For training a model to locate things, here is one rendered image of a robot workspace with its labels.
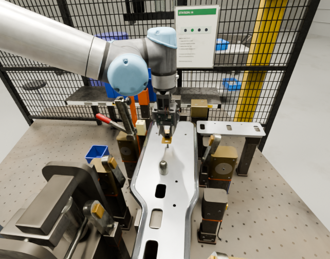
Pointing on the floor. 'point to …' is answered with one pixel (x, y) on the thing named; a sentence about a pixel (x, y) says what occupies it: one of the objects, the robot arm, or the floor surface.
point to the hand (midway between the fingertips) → (167, 133)
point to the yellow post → (260, 54)
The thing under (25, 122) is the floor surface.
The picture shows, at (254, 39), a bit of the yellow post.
